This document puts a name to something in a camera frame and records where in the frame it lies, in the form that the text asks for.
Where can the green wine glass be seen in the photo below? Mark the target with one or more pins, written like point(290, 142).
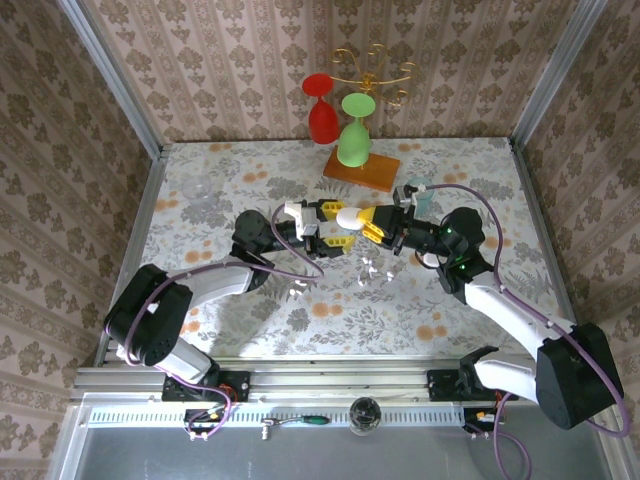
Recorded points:
point(352, 145)

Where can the red wine glass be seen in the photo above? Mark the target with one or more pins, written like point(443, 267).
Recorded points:
point(322, 122)

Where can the long aluminium mounting rail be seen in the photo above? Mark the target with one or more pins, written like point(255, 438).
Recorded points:
point(325, 377)

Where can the clear plastic cup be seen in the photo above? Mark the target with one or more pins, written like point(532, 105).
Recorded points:
point(197, 189)

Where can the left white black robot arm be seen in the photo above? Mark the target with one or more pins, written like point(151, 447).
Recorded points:
point(145, 320)

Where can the wooden rack base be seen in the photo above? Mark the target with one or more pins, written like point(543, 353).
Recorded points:
point(380, 172)

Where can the grey metal tray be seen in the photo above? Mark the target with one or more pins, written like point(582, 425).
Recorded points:
point(325, 460)

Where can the aluminium side rail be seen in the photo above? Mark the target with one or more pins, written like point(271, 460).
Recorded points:
point(544, 225)
point(140, 225)

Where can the black connector box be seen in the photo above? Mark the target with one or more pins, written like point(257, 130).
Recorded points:
point(200, 417)
point(475, 417)

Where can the aluminium frame post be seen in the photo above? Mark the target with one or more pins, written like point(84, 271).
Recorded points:
point(553, 75)
point(112, 75)

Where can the dark glass dome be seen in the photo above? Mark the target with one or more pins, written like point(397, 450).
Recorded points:
point(365, 415)

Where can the teal plastic cup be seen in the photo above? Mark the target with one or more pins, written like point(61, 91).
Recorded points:
point(426, 202)

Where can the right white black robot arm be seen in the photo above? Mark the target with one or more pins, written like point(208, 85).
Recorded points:
point(575, 380)

